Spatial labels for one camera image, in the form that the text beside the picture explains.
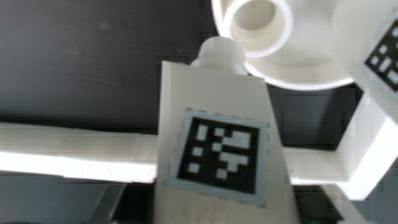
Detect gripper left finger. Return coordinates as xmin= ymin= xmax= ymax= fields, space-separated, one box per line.
xmin=87 ymin=182 xmax=156 ymax=224

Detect white U-shaped fence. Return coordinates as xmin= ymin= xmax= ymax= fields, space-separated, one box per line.
xmin=0 ymin=93 xmax=398 ymax=202

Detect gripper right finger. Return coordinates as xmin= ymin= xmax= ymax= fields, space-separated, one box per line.
xmin=293 ymin=186 xmax=345 ymax=224

